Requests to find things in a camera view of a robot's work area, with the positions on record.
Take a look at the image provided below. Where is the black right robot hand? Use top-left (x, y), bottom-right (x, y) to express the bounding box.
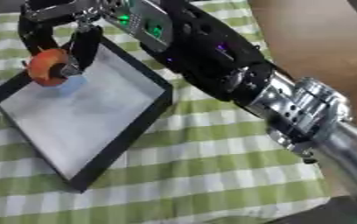
top-left (16, 0), bottom-right (107, 78)

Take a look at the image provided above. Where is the orange red toy fruit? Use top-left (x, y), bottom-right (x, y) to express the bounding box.
top-left (25, 47), bottom-right (84, 88)

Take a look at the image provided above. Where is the black box with white inside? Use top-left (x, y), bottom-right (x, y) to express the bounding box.
top-left (0, 36), bottom-right (176, 193)

